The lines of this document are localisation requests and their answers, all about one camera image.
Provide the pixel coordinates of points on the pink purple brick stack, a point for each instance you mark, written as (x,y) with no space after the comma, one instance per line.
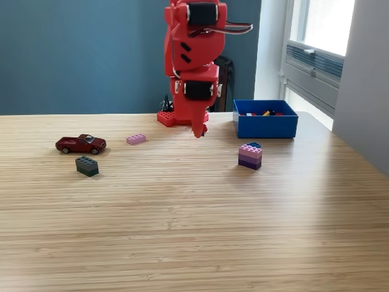
(250,156)

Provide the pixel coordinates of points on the grey window vent unit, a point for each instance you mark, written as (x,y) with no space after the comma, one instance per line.
(322,61)

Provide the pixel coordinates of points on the grey brick stack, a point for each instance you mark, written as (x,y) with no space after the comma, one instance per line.
(88,167)

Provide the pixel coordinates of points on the blue plastic bin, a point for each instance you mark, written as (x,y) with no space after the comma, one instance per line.
(267,126)

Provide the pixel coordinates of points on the dark red toy pickup car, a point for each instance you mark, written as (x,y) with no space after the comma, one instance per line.
(80,145)

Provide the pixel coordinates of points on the blue brick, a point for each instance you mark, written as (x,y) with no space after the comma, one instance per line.
(254,144)

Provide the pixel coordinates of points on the yellow toy digger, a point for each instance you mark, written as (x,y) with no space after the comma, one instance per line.
(267,113)

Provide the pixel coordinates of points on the white window frame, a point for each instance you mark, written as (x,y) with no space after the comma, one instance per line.
(299,18)

